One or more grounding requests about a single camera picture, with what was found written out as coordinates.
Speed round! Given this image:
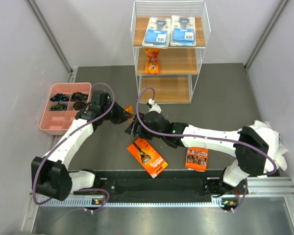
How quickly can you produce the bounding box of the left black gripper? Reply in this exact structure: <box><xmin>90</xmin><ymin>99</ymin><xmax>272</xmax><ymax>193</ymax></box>
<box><xmin>100</xmin><ymin>99</ymin><xmax>132</xmax><ymax>125</ymax></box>

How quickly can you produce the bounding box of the orange razor pouch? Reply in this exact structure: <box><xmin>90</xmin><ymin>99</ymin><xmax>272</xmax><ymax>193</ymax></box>
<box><xmin>124</xmin><ymin>105</ymin><xmax>134</xmax><ymax>122</ymax></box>
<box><xmin>145</xmin><ymin>48</ymin><xmax>160</xmax><ymax>74</ymax></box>

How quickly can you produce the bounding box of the orange Gillette razor box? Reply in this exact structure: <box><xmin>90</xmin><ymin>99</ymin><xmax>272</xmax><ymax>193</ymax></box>
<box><xmin>127</xmin><ymin>138</ymin><xmax>168</xmax><ymax>179</ymax></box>

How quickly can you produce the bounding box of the blue razor blister pack one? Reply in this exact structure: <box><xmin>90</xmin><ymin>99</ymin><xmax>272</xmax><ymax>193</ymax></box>
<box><xmin>142</xmin><ymin>17</ymin><xmax>172</xmax><ymax>48</ymax></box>

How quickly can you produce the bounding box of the blue razor blister pack two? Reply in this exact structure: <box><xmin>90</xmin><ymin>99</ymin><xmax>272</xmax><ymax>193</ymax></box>
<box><xmin>170</xmin><ymin>15</ymin><xmax>196</xmax><ymax>47</ymax></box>

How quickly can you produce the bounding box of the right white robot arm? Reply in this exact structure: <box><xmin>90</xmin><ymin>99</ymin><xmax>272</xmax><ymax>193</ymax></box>
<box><xmin>125</xmin><ymin>99</ymin><xmax>277</xmax><ymax>194</ymax></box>

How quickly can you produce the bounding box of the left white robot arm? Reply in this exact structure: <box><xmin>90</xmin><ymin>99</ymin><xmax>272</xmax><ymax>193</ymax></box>
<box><xmin>31</xmin><ymin>91</ymin><xmax>134</xmax><ymax>201</ymax></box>

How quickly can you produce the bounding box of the dark coiled item lower tray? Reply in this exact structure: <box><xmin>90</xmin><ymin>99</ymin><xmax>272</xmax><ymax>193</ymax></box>
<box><xmin>73</xmin><ymin>101</ymin><xmax>87</xmax><ymax>111</ymax></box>

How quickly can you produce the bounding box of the dark coiled item tray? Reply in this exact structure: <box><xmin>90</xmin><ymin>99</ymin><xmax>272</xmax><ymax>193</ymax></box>
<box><xmin>73</xmin><ymin>101</ymin><xmax>87</xmax><ymax>111</ymax></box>
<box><xmin>71</xmin><ymin>92</ymin><xmax>89</xmax><ymax>102</ymax></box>

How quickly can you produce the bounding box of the dark coiled item upper tray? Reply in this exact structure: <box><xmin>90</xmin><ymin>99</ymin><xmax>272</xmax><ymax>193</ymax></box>
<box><xmin>71</xmin><ymin>92</ymin><xmax>89</xmax><ymax>102</ymax></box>

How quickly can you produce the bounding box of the pink divided plastic tray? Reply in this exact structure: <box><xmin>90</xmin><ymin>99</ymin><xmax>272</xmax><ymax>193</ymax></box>
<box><xmin>39</xmin><ymin>82</ymin><xmax>92</xmax><ymax>136</ymax></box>

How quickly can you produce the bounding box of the green black item in tray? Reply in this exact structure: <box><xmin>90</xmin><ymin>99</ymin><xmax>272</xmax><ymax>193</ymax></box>
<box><xmin>49</xmin><ymin>103</ymin><xmax>67</xmax><ymax>111</ymax></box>

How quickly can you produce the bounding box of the blue black item in tray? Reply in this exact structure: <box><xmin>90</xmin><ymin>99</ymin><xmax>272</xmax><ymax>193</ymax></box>
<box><xmin>49</xmin><ymin>93</ymin><xmax>69</xmax><ymax>102</ymax></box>

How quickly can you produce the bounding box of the orange cartridge box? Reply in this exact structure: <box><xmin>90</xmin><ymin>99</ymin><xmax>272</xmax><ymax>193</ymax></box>
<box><xmin>185</xmin><ymin>147</ymin><xmax>209</xmax><ymax>172</ymax></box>

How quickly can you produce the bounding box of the white crumpled cloth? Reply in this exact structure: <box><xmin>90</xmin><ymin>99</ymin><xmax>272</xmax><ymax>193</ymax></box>
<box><xmin>252</xmin><ymin>120</ymin><xmax>288</xmax><ymax>171</ymax></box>

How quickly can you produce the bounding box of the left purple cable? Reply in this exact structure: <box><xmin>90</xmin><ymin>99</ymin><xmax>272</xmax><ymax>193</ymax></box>
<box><xmin>32</xmin><ymin>82</ymin><xmax>116</xmax><ymax>215</ymax></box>

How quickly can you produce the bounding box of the purple cable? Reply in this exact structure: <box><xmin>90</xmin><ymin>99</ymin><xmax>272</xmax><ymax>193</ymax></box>
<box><xmin>32</xmin><ymin>82</ymin><xmax>116</xmax><ymax>215</ymax></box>
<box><xmin>136</xmin><ymin>87</ymin><xmax>277</xmax><ymax>212</ymax></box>

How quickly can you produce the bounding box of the white wire wooden shelf rack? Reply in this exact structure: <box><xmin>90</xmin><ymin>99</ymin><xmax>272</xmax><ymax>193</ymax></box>
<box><xmin>130</xmin><ymin>0</ymin><xmax>211</xmax><ymax>104</ymax></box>

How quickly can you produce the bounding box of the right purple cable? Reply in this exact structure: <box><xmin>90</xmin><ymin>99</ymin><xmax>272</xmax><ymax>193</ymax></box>
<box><xmin>136</xmin><ymin>87</ymin><xmax>277</xmax><ymax>212</ymax></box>

